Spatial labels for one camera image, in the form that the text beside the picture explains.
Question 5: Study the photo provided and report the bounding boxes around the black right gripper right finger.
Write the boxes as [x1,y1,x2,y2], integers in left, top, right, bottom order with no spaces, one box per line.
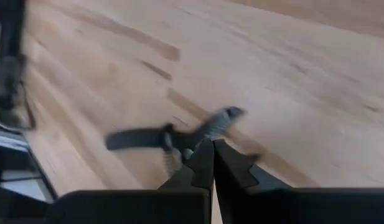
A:
[213,139,384,224]

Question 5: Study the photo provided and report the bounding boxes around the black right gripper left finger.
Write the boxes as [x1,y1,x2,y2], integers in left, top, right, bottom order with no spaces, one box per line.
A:
[47,138,215,224]

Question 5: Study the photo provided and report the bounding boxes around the black handled pliers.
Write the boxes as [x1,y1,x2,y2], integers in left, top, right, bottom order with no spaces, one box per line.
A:
[104,105,265,180]

